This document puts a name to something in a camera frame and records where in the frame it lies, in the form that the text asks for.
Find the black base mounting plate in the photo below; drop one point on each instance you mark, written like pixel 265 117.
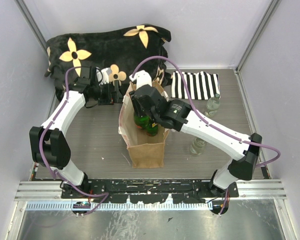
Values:
pixel 150 191

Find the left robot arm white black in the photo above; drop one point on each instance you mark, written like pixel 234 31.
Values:
pixel 49 146

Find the clear bottle green cap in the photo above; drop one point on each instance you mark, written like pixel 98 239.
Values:
pixel 197 146

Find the aluminium frame rail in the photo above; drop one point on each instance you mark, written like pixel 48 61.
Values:
pixel 151 209

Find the brown burlap canvas bag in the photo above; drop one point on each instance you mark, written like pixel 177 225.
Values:
pixel 145 151

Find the clear glass bottle back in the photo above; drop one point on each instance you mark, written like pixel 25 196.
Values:
pixel 212 106

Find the black white striped cloth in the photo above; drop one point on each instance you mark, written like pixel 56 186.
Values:
pixel 201 85

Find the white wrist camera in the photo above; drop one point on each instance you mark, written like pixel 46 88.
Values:
pixel 103 75
pixel 141 78

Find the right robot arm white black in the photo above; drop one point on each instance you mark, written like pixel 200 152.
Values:
pixel 180 116

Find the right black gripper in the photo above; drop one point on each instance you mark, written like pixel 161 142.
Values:
pixel 136 106

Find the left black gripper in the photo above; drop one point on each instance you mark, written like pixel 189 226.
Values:
pixel 109 100

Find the black floral plush blanket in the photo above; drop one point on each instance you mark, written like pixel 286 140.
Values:
pixel 120 50

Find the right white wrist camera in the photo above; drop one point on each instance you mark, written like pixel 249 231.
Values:
pixel 141 78

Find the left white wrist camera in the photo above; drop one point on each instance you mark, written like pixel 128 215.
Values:
pixel 103 75

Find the green glass bottle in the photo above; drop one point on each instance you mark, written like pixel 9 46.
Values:
pixel 141 121
pixel 152 128

